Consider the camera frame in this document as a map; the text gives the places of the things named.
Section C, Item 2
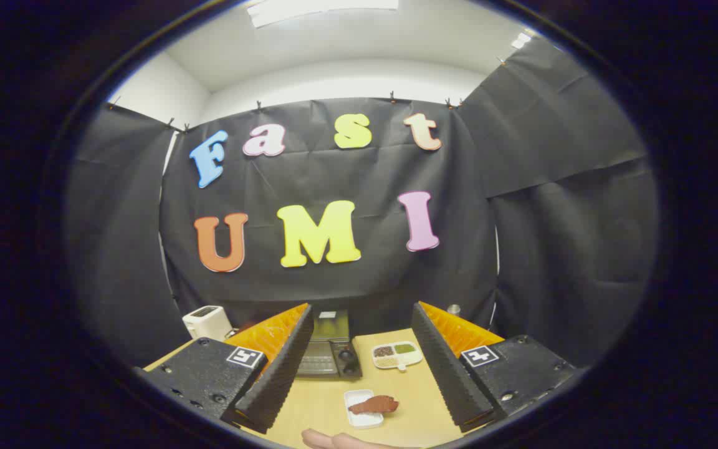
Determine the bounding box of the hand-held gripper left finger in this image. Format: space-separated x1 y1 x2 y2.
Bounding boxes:
138 303 315 435

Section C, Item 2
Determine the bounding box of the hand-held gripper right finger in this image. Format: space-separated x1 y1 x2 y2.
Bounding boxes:
410 302 578 433

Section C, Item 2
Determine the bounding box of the black toaster oven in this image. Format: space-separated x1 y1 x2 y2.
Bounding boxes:
295 310 363 379

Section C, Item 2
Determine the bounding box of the red-brown cooked meat piece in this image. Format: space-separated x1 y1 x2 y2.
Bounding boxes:
348 395 400 415

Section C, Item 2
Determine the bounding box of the white bread toaster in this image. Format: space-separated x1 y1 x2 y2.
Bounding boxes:
182 306 235 342

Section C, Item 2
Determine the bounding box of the white divided plate with beans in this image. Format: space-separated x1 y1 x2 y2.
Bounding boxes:
371 341 424 372

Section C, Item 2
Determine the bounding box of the white rectangular tray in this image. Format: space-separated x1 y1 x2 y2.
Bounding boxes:
343 389 386 429

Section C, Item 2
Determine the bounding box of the large ceiling light panel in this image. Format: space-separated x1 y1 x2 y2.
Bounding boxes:
247 0 400 29

